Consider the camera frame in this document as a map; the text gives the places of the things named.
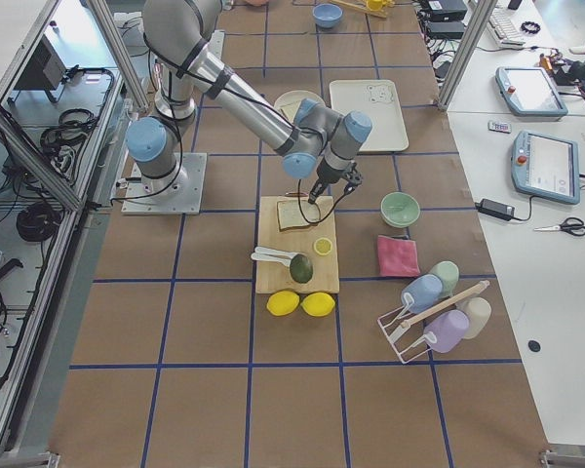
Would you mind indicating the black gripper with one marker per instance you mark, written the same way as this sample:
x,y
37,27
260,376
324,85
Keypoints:
x,y
328,174

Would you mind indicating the bread slice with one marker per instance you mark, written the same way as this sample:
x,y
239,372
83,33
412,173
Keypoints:
x,y
296,214
289,110

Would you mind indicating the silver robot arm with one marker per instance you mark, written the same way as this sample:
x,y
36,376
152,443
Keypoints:
x,y
318,140

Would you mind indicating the bread slice on plate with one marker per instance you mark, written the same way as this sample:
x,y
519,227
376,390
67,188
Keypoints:
x,y
289,110

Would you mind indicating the cream round plate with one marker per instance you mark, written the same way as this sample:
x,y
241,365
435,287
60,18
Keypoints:
x,y
296,95

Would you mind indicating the wooden cutting board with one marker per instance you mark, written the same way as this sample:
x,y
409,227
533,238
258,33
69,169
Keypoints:
x,y
272,277

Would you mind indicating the lemon half slice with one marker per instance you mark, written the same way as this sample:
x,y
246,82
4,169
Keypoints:
x,y
323,246

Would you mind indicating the green bowl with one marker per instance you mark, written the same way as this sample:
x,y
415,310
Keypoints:
x,y
399,209

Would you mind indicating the avocado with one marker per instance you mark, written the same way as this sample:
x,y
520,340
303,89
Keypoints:
x,y
301,268

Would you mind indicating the white plastic spoon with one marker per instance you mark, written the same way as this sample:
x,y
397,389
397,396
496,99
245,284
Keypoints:
x,y
271,258

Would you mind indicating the pink cloth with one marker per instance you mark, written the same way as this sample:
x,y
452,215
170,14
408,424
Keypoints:
x,y
397,257

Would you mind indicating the cream bear tray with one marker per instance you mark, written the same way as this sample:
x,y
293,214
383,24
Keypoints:
x,y
379,100

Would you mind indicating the right whole lemon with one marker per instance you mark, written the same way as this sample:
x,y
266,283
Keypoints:
x,y
318,304

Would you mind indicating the whole lemon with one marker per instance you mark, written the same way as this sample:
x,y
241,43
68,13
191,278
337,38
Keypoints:
x,y
318,304
282,303

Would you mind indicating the left whole lemon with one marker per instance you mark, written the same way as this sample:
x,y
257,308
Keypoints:
x,y
282,303

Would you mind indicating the blue mug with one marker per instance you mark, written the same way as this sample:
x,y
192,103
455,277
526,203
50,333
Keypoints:
x,y
421,293

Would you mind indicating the green mug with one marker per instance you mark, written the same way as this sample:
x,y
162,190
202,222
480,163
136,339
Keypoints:
x,y
448,273

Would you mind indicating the blue bowl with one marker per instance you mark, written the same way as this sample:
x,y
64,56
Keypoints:
x,y
327,15

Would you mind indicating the black power adapter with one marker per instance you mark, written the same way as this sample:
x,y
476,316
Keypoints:
x,y
495,209

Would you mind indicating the wooden dish rack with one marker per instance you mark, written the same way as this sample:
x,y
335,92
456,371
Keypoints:
x,y
363,8

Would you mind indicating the yellow mug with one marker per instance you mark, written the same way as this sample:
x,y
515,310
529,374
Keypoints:
x,y
379,5

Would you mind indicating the purple mug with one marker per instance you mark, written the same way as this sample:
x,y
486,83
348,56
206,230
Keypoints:
x,y
445,332

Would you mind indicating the cream mug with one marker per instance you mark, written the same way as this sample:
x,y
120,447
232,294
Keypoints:
x,y
478,311

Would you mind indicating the near teach pendant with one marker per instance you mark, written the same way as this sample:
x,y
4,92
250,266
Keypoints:
x,y
546,167

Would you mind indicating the teach pendant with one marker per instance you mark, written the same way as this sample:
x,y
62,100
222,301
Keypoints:
x,y
530,93
546,167

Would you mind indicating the far teach pendant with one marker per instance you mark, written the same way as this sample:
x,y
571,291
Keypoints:
x,y
530,93

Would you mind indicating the scissors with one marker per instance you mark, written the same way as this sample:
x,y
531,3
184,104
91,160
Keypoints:
x,y
573,226

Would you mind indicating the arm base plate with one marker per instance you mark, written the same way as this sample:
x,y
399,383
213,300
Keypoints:
x,y
178,193
216,43

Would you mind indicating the white wire mug rack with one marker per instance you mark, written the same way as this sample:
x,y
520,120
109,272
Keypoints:
x,y
404,331

